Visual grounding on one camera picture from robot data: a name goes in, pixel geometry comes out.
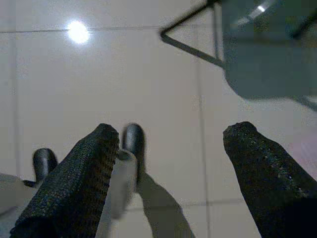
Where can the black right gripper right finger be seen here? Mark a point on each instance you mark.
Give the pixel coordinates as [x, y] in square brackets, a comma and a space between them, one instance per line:
[267, 186]

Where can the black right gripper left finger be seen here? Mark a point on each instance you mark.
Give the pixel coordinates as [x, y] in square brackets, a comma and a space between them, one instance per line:
[74, 186]

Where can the black metal frame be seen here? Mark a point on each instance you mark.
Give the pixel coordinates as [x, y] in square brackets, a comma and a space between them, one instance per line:
[193, 50]

